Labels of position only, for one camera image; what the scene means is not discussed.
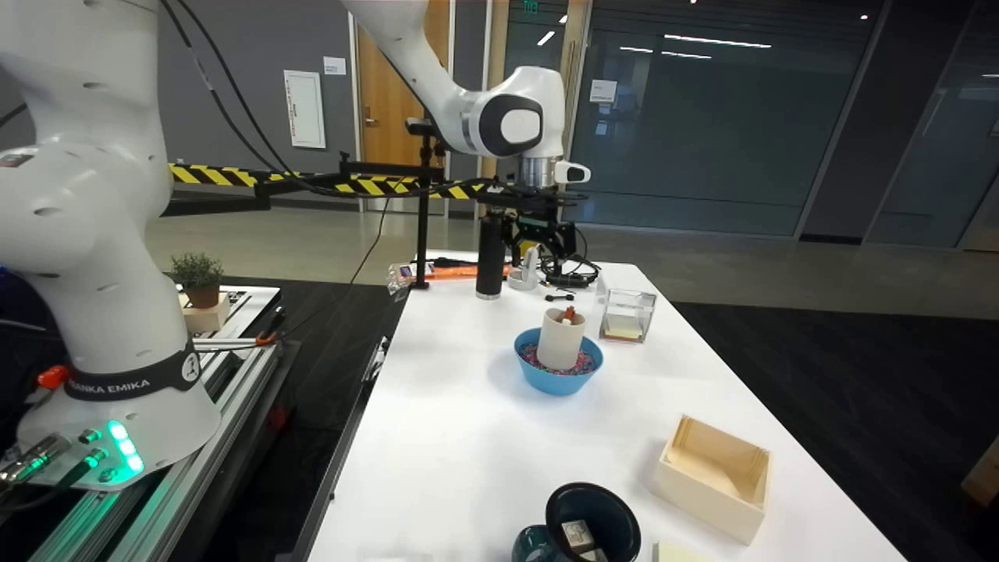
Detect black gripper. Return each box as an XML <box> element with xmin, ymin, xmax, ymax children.
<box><xmin>507</xmin><ymin>184</ymin><xmax>579</xmax><ymax>283</ymax></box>

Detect white paper cup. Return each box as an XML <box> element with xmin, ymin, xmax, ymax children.
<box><xmin>534</xmin><ymin>303</ymin><xmax>589</xmax><ymax>374</ymax></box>

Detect light wooden box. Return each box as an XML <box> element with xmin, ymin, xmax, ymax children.
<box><xmin>650</xmin><ymin>416</ymin><xmax>775</xmax><ymax>546</ymax></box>

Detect small clear glass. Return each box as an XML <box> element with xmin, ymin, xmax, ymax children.
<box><xmin>507</xmin><ymin>248</ymin><xmax>543</xmax><ymax>292</ymax></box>

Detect black bottle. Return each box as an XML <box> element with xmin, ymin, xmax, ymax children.
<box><xmin>473</xmin><ymin>201</ymin><xmax>507</xmax><ymax>297</ymax></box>

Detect orange pen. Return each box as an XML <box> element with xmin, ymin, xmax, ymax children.
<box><xmin>426</xmin><ymin>262</ymin><xmax>479</xmax><ymax>283</ymax></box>

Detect clear plastic note holder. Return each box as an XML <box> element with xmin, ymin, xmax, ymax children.
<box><xmin>597</xmin><ymin>288</ymin><xmax>658</xmax><ymax>346</ymax></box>

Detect colourful small candies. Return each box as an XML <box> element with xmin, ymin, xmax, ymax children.
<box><xmin>517</xmin><ymin>339</ymin><xmax>601</xmax><ymax>378</ymax></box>

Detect blue bowl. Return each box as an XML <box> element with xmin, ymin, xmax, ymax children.
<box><xmin>511</xmin><ymin>324</ymin><xmax>606</xmax><ymax>400</ymax></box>

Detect dark teal mug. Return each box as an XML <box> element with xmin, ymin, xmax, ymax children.
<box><xmin>511</xmin><ymin>477</ymin><xmax>643</xmax><ymax>562</ymax></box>

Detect yellow sticky note pad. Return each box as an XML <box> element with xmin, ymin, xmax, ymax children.
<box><xmin>652</xmin><ymin>538</ymin><xmax>719</xmax><ymax>562</ymax></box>

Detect white pen with red cap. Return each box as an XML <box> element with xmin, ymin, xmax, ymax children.
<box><xmin>189</xmin><ymin>328</ymin><xmax>283</xmax><ymax>355</ymax></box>

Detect yellow black caution tape barrier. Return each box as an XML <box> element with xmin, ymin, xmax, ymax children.
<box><xmin>167</xmin><ymin>159</ymin><xmax>501</xmax><ymax>207</ymax></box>

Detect small potted green plant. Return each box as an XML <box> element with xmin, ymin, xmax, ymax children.
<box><xmin>161</xmin><ymin>249</ymin><xmax>229</xmax><ymax>313</ymax></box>

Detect black camera stand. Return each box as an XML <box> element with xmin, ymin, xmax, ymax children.
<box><xmin>252</xmin><ymin>114</ymin><xmax>501</xmax><ymax>292</ymax></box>

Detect white wall panel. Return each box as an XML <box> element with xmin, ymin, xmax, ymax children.
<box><xmin>282</xmin><ymin>69</ymin><xmax>332</xmax><ymax>154</ymax></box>

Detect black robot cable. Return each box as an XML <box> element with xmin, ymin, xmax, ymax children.
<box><xmin>153</xmin><ymin>0</ymin><xmax>300</xmax><ymax>179</ymax></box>

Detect aluminium rail frame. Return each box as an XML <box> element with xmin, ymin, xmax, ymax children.
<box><xmin>28</xmin><ymin>283</ymin><xmax>300</xmax><ymax>562</ymax></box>

